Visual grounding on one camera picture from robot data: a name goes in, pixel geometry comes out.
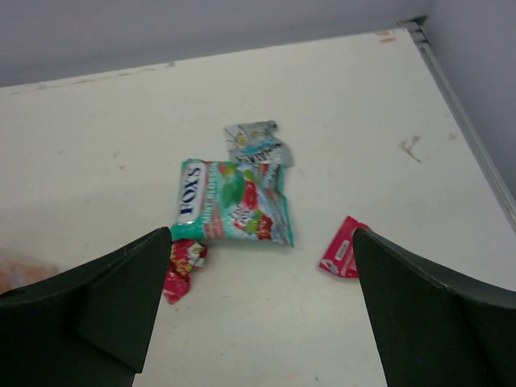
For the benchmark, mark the pink small snack packet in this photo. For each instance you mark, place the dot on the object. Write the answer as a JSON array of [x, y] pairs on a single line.
[[186, 256]]

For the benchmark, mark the silver blue snack packet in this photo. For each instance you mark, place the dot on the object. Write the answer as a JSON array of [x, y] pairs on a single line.
[[255, 143]]

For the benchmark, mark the green Fox's mint bag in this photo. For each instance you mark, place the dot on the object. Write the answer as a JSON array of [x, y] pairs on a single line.
[[232, 200]]

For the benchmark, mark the printed bear paper bag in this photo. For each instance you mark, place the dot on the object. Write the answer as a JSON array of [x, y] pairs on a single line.
[[19, 270]]

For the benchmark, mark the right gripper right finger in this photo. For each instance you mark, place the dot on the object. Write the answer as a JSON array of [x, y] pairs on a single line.
[[432, 325]]

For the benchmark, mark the red pink snack packet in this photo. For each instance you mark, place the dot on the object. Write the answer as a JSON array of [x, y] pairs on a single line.
[[339, 258]]

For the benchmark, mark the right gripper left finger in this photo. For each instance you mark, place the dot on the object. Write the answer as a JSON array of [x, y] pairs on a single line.
[[90, 325]]

